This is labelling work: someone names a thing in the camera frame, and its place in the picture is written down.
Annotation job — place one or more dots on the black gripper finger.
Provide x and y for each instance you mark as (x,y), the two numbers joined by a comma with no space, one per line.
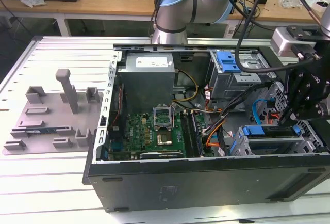
(306,110)
(295,87)

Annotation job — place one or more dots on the hard disk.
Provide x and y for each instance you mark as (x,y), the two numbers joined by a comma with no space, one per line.
(254,130)

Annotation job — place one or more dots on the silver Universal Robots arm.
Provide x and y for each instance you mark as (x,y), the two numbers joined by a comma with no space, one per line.
(175,9)

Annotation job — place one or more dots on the metal disk bay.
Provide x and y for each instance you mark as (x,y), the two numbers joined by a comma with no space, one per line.
(241,131)
(301,145)

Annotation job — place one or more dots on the metal drive cage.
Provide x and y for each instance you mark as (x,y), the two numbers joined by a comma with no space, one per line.
(227,87)

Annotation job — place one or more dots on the blue drive latch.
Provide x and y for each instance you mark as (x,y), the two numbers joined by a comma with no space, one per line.
(227,62)

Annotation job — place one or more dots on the small white box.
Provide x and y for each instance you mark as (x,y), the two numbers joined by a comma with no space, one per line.
(322,7)

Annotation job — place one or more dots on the installed RAM stick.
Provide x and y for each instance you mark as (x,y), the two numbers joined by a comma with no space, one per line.
(196,133)

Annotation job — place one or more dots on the black RAM slot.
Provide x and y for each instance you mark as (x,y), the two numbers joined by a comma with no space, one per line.
(186,133)

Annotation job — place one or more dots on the black PC case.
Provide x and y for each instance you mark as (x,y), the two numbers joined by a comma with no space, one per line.
(206,182)

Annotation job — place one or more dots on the CPU socket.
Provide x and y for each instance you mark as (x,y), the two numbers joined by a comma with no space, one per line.
(165,139)

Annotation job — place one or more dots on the grey power supply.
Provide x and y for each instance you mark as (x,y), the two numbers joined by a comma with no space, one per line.
(147,84)

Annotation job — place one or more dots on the black graphics card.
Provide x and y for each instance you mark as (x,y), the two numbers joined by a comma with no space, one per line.
(159,155)

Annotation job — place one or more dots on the green motherboard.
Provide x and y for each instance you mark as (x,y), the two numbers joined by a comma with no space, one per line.
(136,131)

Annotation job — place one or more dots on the wooden desk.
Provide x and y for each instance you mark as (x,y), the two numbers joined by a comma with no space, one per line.
(90,4)

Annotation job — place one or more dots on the grey parts rack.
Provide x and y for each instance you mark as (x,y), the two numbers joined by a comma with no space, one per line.
(51,123)

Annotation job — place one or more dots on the RAM stick with label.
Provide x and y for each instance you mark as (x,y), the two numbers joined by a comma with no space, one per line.
(38,131)

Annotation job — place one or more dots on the crumpled clear plastic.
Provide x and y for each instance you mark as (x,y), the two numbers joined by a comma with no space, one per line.
(32,1)

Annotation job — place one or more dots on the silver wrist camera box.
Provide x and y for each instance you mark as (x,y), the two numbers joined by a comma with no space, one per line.
(283,40)

